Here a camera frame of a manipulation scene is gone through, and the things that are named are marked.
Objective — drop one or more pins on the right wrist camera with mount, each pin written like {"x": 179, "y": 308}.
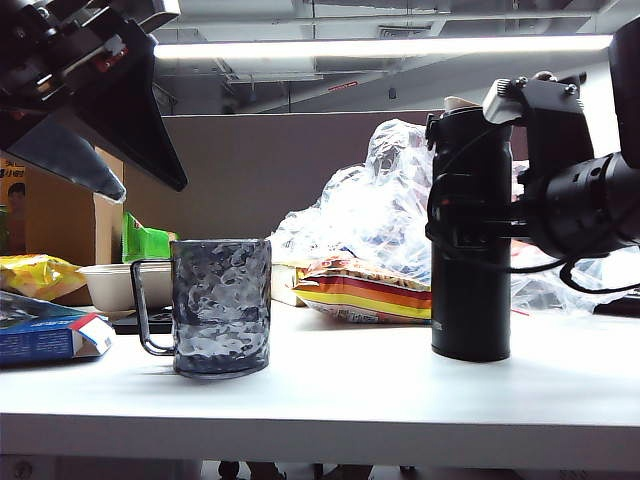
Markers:
{"x": 555, "y": 120}

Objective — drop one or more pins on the ceiling air vent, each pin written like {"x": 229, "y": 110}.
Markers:
{"x": 405, "y": 31}

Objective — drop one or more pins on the yellow printed carton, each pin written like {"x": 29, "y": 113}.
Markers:
{"x": 12, "y": 210}

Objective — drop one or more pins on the black flat device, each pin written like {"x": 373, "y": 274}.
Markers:
{"x": 620, "y": 304}

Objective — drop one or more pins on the black thermos with flip lid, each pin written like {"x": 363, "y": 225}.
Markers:
{"x": 470, "y": 300}

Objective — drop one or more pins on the clear crumpled plastic bag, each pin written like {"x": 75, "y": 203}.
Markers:
{"x": 380, "y": 200}

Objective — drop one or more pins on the blue cardboard box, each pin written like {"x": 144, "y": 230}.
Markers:
{"x": 35, "y": 335}

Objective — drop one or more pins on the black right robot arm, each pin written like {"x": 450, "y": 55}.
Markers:
{"x": 590, "y": 200}

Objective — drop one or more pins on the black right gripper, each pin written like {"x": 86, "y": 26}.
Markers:
{"x": 532, "y": 215}

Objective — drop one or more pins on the brown cardboard box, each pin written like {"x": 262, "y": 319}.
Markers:
{"x": 60, "y": 225}

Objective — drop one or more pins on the green snack bag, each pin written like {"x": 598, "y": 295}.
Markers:
{"x": 145, "y": 242}

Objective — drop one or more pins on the brown desk partition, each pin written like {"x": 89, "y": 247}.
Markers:
{"x": 250, "y": 175}

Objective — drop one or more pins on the striped red yellow snack bag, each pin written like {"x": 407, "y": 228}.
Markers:
{"x": 365, "y": 295}

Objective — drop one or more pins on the beige paper bowl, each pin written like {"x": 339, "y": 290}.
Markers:
{"x": 110, "y": 287}

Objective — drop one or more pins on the long ceiling light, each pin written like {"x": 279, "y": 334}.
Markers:
{"x": 350, "y": 47}

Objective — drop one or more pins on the grey textured transparent cup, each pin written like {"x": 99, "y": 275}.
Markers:
{"x": 220, "y": 310}

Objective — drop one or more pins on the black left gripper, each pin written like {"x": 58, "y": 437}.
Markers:
{"x": 50, "y": 50}

